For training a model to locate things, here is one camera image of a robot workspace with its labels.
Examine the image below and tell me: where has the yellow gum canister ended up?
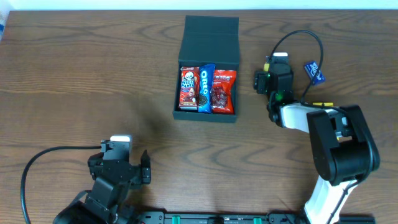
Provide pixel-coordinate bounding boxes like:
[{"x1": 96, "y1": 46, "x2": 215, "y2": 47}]
[{"x1": 264, "y1": 63, "x2": 270, "y2": 72}]

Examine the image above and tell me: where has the blue Eclipse mint tin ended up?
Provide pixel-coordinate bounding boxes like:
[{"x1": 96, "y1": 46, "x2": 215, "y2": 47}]
[{"x1": 303, "y1": 61, "x2": 326, "y2": 85}]

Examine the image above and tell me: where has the red candy bag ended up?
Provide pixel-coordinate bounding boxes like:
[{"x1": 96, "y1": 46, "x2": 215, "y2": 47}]
[{"x1": 211, "y1": 70, "x2": 237, "y2": 114}]

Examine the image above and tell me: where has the yellow Julie's biscuit packet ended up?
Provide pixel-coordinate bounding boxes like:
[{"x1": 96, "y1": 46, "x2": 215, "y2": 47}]
[{"x1": 312, "y1": 102, "x2": 334, "y2": 106}]

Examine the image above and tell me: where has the blue Oreo cookie pack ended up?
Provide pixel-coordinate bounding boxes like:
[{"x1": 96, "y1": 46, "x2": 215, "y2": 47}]
[{"x1": 198, "y1": 63, "x2": 216, "y2": 114}]

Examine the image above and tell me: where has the dark green box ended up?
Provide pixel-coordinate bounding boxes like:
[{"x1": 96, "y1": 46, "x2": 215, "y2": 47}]
[{"x1": 172, "y1": 16, "x2": 240, "y2": 123}]

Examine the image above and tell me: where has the Hello Panda biscuit box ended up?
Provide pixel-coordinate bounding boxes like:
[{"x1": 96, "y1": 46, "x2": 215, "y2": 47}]
[{"x1": 178, "y1": 67, "x2": 200, "y2": 111}]

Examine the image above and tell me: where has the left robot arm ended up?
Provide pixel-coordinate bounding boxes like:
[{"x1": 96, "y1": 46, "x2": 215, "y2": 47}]
[{"x1": 53, "y1": 136, "x2": 151, "y2": 223}]

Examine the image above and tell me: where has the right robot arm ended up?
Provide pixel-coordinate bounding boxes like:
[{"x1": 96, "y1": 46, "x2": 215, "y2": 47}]
[{"x1": 254, "y1": 63, "x2": 380, "y2": 223}]

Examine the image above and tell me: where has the left black cable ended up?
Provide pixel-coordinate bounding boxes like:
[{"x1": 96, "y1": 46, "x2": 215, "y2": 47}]
[{"x1": 20, "y1": 145, "x2": 103, "y2": 224}]

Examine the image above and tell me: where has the black cable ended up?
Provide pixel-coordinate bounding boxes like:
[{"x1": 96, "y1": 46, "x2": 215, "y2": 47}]
[
  {"x1": 269, "y1": 29, "x2": 374, "y2": 224},
  {"x1": 20, "y1": 145, "x2": 103, "y2": 224}
]

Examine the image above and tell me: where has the right black cable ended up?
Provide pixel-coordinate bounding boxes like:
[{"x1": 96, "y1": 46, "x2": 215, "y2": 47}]
[{"x1": 269, "y1": 29, "x2": 374, "y2": 224}]

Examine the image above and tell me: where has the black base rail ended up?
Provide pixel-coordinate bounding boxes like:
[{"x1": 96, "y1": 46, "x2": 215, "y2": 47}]
[{"x1": 136, "y1": 211, "x2": 377, "y2": 224}]

